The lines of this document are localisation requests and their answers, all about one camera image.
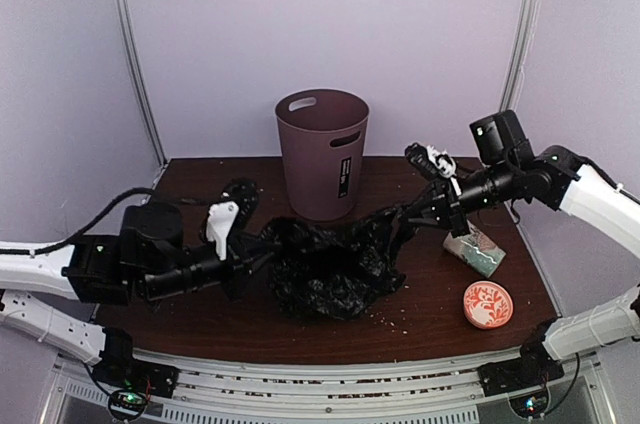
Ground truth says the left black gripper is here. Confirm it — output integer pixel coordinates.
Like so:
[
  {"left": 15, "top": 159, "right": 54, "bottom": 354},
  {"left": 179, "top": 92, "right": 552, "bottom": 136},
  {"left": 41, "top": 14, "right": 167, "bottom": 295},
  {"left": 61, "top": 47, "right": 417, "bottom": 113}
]
[{"left": 139, "top": 234, "right": 281, "bottom": 303}]

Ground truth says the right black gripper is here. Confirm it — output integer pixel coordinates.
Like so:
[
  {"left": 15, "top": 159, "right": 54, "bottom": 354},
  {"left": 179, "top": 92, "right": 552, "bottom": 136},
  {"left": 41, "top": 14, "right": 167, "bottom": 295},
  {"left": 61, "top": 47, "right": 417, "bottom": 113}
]
[{"left": 398, "top": 157, "right": 518, "bottom": 238}]

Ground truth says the floral ceramic mug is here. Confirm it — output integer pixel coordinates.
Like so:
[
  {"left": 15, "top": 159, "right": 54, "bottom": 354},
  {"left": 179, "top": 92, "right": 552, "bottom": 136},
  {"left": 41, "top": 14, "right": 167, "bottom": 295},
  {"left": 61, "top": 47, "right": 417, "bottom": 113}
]
[{"left": 443, "top": 222, "right": 506, "bottom": 278}]

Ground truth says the black plastic trash bag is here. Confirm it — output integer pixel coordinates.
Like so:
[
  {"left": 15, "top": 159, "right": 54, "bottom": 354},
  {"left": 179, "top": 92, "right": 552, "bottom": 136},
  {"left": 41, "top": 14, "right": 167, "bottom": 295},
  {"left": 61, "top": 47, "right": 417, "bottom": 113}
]
[{"left": 260, "top": 204, "right": 416, "bottom": 321}]

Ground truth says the mauve plastic trash bin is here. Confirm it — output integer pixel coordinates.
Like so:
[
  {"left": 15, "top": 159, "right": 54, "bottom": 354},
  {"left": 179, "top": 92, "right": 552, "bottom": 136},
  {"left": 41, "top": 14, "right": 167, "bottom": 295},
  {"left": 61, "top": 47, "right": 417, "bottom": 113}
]
[{"left": 275, "top": 89, "right": 369, "bottom": 222}]

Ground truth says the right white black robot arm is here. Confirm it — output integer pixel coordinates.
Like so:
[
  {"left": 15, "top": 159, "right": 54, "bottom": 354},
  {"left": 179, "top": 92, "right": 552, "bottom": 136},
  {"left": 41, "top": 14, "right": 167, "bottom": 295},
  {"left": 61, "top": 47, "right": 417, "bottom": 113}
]
[{"left": 400, "top": 110, "right": 639, "bottom": 386}]

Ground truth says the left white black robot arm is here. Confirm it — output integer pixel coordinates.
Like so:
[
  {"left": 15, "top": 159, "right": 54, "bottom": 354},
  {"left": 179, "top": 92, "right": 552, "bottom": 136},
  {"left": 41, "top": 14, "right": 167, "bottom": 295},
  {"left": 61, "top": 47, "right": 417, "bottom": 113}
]
[{"left": 1, "top": 200, "right": 277, "bottom": 388}]

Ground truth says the orange patterned ceramic bowl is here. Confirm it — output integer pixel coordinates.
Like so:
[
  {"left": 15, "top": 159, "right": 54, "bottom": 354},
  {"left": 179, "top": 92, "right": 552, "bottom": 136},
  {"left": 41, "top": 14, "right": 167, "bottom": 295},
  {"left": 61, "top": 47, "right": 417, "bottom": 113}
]
[{"left": 463, "top": 281, "right": 514, "bottom": 330}]

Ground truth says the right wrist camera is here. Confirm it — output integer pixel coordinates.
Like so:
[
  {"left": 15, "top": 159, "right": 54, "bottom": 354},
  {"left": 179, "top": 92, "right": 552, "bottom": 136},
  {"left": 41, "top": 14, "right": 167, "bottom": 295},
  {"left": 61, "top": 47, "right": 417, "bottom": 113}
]
[{"left": 404, "top": 142, "right": 461, "bottom": 196}]

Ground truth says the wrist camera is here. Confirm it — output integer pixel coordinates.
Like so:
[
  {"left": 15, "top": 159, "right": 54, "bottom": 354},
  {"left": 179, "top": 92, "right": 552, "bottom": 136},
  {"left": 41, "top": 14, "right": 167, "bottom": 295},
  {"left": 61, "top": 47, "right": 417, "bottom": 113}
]
[
  {"left": 404, "top": 142, "right": 461, "bottom": 196},
  {"left": 200, "top": 178, "right": 259, "bottom": 262}
]

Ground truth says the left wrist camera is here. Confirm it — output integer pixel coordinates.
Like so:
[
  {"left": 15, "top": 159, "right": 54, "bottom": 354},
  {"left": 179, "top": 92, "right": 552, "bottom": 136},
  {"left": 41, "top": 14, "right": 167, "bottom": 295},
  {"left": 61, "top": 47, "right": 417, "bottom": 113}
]
[{"left": 200, "top": 178, "right": 259, "bottom": 262}]

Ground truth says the aluminium front rail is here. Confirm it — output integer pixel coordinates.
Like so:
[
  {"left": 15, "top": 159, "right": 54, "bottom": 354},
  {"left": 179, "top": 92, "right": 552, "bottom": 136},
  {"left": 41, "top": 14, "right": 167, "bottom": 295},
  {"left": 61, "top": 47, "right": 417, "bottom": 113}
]
[{"left": 52, "top": 338, "right": 601, "bottom": 424}]

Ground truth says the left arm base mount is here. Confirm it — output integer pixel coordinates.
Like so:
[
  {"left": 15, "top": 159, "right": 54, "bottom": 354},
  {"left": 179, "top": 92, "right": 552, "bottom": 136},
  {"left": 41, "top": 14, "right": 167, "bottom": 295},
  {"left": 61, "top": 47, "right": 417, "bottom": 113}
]
[{"left": 84, "top": 358, "right": 179, "bottom": 423}]

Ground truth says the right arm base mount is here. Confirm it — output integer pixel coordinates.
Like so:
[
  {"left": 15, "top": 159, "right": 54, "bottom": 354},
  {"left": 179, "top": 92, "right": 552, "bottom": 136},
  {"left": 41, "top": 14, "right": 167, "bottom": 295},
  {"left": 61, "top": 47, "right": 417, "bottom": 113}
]
[{"left": 477, "top": 358, "right": 565, "bottom": 421}]

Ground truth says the right aluminium frame post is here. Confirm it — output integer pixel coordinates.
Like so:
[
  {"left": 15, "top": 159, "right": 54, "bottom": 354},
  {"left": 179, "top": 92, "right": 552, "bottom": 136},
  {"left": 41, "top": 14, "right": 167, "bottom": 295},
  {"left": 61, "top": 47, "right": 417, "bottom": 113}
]
[{"left": 499, "top": 0, "right": 540, "bottom": 111}]

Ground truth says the aluminium frame post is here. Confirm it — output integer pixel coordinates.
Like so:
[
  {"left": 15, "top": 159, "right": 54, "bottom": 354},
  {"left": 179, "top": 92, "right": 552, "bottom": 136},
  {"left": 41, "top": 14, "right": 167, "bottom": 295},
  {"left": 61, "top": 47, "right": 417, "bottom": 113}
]
[
  {"left": 499, "top": 0, "right": 540, "bottom": 111},
  {"left": 114, "top": 0, "right": 168, "bottom": 167}
]

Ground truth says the left aluminium frame post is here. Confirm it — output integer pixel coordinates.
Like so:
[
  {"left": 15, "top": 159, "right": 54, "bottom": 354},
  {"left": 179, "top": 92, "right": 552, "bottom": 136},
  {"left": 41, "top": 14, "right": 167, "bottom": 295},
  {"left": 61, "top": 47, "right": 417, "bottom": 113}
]
[{"left": 114, "top": 0, "right": 168, "bottom": 167}]

